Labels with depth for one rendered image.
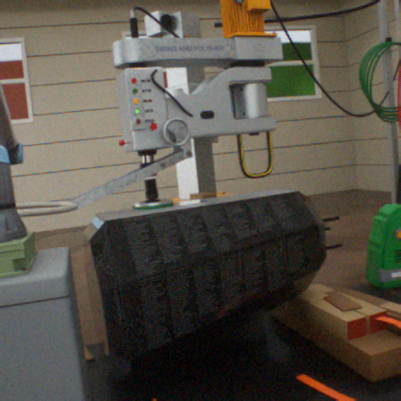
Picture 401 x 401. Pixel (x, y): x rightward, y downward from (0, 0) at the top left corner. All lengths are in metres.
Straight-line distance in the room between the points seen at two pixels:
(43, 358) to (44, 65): 7.53
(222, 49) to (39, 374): 1.92
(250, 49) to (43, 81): 6.16
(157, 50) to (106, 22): 6.30
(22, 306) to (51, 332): 0.10
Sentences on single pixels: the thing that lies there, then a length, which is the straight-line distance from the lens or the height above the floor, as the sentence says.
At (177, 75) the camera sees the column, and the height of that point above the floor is 1.63.
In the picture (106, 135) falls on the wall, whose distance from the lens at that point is 8.41.
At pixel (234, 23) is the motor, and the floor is 1.80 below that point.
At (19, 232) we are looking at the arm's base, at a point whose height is 0.95.
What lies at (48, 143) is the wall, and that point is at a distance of 8.45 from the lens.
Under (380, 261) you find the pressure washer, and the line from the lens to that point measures 3.53.
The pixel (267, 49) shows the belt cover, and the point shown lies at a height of 1.64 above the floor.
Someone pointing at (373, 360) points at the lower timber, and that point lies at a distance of 2.29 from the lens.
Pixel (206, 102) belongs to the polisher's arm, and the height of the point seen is 1.36.
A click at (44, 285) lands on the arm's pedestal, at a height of 0.83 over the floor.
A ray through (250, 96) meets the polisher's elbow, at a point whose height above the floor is 1.39.
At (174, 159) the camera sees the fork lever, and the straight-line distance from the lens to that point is 2.50.
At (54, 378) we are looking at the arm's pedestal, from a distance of 1.31.
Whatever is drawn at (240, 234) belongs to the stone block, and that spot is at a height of 0.70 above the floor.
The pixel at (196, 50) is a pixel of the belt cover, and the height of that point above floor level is 1.64.
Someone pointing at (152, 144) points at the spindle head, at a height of 1.17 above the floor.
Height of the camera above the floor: 1.12
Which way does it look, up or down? 6 degrees down
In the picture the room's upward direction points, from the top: 6 degrees counter-clockwise
